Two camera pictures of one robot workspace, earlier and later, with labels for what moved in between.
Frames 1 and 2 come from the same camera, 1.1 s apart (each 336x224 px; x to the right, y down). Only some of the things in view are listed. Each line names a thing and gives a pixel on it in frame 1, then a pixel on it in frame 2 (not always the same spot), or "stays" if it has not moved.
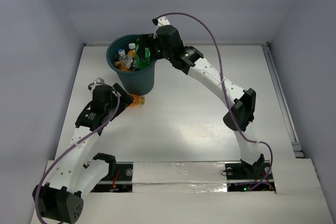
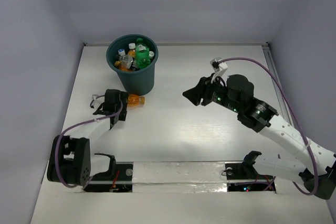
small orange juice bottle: [123, 66] stays
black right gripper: [146, 40] to [195, 94]
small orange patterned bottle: [138, 100] stays
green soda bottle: [140, 63] stays
